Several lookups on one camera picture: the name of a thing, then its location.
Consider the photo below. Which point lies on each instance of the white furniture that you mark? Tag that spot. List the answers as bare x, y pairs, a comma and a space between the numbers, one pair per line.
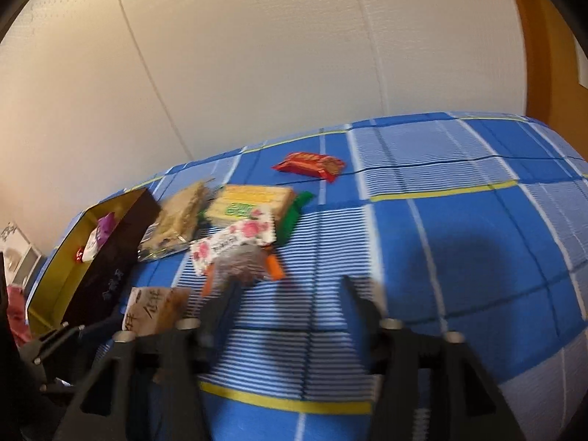
25, 257

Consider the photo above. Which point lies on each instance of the blue plaid tablecloth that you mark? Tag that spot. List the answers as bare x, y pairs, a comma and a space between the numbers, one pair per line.
436, 220

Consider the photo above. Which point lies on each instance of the wooden door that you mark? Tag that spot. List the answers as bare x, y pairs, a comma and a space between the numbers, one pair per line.
542, 55

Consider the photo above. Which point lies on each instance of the dark tin box gold inside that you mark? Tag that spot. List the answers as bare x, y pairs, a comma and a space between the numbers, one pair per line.
92, 285

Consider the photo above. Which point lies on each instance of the white floral snack packet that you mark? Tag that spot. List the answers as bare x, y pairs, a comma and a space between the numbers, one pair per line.
229, 241

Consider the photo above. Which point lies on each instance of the yellow cracker packet green ends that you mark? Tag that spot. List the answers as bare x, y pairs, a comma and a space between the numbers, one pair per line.
248, 202

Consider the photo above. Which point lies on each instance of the brown snack packet orange ends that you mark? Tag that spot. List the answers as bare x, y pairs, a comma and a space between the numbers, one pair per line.
239, 266

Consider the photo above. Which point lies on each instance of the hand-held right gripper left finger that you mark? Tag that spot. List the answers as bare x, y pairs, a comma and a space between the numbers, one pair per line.
216, 317

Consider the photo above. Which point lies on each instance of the pink cloth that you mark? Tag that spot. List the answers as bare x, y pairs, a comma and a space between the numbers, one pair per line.
18, 312

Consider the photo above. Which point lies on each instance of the clear oat bar packet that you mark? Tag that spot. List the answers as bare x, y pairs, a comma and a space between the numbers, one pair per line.
177, 220

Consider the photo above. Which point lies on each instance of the clear biscuit packet brown label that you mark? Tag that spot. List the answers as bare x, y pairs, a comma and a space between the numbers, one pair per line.
151, 312

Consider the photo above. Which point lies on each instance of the red biscuit snack packet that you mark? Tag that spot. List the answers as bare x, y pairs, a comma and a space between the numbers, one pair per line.
310, 164

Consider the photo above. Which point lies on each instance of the purple snack packet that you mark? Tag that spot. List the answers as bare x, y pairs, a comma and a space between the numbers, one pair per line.
106, 227

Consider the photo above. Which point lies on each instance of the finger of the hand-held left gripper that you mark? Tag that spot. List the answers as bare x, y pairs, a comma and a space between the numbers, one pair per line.
50, 344

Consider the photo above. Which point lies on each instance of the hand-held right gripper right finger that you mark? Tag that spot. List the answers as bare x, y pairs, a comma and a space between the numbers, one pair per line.
363, 312

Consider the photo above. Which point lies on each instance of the white translucent snack packet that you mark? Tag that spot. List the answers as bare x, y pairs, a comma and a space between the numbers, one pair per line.
94, 243

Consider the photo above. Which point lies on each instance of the small red candy packet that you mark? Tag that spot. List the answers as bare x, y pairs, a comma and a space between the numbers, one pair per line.
80, 256

